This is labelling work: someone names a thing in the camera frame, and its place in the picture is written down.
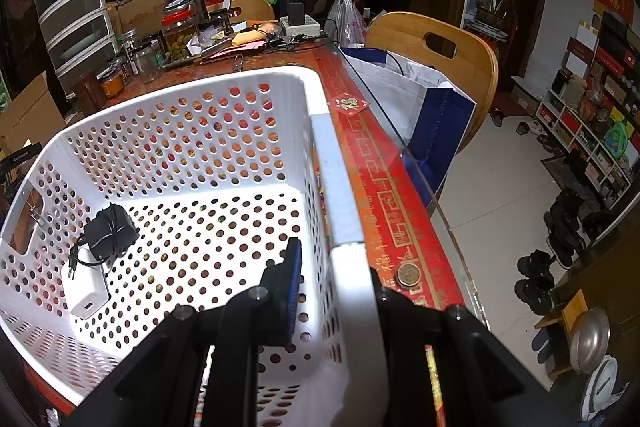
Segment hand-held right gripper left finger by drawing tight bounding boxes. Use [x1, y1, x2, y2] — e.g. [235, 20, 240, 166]
[60, 238, 302, 427]

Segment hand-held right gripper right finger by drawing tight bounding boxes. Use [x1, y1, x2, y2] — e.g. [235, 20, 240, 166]
[371, 268, 561, 427]

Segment white perforated plastic basket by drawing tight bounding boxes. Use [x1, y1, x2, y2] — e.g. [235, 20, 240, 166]
[0, 67, 396, 427]

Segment black power adapter with cable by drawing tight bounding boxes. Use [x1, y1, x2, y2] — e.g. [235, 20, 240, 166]
[67, 203, 138, 280]

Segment white charger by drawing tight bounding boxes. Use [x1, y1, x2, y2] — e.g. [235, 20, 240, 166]
[62, 243, 111, 320]

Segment brass coin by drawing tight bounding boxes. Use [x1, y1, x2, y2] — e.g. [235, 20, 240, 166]
[397, 263, 421, 288]

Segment red patterned tablecloth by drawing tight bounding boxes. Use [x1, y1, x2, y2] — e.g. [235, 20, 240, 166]
[20, 42, 468, 427]

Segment black sandals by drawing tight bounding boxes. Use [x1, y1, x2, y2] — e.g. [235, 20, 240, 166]
[515, 249, 556, 315]

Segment blue slippers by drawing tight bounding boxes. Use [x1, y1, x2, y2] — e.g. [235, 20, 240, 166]
[531, 327, 556, 363]

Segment wooden stool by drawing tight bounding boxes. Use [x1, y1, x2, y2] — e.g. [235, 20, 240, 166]
[535, 289, 588, 375]

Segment metal pot lid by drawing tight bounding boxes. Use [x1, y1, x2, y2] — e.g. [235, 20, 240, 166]
[570, 307, 611, 375]

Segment black shoes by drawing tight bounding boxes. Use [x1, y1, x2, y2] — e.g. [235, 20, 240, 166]
[542, 189, 586, 268]

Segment red square sticker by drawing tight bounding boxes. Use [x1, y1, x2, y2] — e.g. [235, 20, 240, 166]
[328, 93, 370, 116]

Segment white round lid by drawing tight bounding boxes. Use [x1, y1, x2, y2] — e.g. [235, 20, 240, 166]
[580, 354, 628, 423]

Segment white and blue shopping bag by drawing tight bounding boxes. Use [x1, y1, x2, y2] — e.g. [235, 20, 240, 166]
[340, 46, 476, 202]

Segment white power strip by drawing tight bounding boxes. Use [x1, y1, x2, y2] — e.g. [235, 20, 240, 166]
[279, 16, 321, 35]

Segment empty glass jar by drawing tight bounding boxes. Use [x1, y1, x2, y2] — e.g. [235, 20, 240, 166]
[134, 42, 163, 84]

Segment orange filled jar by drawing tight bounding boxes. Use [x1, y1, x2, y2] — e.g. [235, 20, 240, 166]
[99, 71, 125, 98]

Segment glass jar of olives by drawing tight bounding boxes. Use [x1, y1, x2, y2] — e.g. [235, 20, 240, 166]
[161, 9, 195, 62]

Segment clear plastic bag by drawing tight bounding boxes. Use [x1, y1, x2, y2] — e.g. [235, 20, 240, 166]
[327, 0, 367, 48]

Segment brown cup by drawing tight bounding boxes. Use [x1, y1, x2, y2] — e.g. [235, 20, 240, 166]
[71, 69, 107, 115]

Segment small lidded glass jar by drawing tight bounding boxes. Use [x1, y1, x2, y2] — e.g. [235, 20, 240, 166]
[120, 29, 141, 75]

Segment white cube shelf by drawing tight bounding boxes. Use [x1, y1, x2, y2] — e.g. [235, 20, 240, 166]
[537, 12, 640, 212]

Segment printed cardboard box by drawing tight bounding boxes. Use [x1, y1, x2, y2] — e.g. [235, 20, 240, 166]
[107, 0, 173, 40]

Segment plain cardboard box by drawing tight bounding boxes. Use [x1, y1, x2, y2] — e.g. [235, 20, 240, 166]
[0, 72, 68, 152]

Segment clear plastic drawer unit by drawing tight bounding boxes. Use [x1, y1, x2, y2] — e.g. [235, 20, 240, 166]
[31, 0, 121, 95]

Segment wooden chair with handle hole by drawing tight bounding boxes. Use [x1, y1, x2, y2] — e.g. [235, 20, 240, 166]
[365, 12, 500, 152]

